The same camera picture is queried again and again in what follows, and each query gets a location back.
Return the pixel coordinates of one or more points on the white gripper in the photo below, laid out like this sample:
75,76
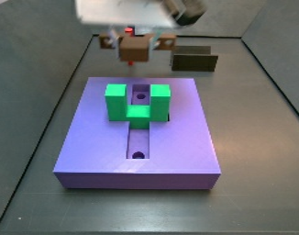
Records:
143,13

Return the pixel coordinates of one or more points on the brown T-shaped block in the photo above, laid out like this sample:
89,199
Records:
139,52

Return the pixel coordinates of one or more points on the black angle fixture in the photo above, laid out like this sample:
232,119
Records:
194,58

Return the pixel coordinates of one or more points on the red peg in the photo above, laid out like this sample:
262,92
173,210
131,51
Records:
129,31

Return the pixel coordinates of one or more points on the green U-shaped block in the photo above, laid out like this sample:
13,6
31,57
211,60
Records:
139,114

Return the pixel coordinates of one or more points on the purple base block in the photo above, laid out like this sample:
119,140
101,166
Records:
169,156

